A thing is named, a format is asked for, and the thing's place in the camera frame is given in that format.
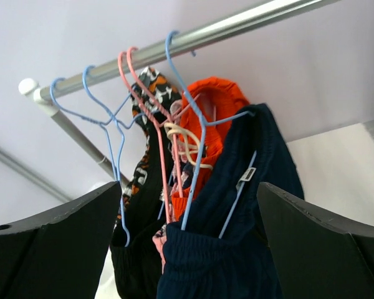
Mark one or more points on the blue wire hanger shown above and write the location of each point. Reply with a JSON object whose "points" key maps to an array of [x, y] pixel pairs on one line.
{"points": [[52, 89], [121, 126], [202, 121]]}

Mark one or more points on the camouflage patterned shorts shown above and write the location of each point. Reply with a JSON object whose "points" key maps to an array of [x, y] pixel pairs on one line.
{"points": [[152, 87]]}

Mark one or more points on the silver clothes rack rail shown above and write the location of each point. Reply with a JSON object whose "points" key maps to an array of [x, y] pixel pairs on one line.
{"points": [[238, 23]]}

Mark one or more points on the black shorts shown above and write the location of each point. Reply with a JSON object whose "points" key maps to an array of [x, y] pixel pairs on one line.
{"points": [[136, 261]]}

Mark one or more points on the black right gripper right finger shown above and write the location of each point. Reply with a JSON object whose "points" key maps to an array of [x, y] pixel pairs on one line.
{"points": [[317, 253]]}

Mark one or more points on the navy blue shorts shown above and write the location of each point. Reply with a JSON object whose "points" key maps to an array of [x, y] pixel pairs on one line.
{"points": [[219, 248]]}

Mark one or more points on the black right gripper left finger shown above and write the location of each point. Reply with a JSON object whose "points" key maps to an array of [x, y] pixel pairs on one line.
{"points": [[59, 253]]}

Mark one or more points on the pink wire hanger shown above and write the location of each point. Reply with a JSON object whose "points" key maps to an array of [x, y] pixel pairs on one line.
{"points": [[163, 170], [169, 118]]}

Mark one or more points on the pink patterned shorts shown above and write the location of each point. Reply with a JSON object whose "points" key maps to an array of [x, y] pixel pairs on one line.
{"points": [[160, 238]]}

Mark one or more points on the orange shorts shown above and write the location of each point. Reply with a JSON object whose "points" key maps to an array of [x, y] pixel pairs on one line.
{"points": [[228, 99]]}

